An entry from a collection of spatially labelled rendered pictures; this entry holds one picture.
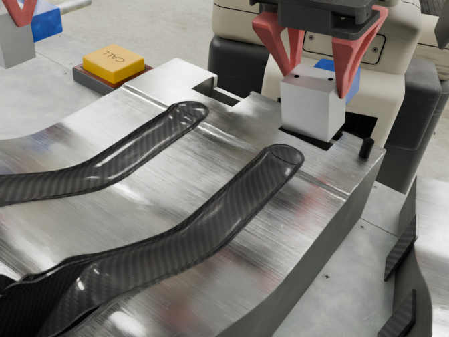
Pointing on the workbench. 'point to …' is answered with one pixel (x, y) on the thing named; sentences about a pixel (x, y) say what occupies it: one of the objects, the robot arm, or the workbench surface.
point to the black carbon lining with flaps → (279, 164)
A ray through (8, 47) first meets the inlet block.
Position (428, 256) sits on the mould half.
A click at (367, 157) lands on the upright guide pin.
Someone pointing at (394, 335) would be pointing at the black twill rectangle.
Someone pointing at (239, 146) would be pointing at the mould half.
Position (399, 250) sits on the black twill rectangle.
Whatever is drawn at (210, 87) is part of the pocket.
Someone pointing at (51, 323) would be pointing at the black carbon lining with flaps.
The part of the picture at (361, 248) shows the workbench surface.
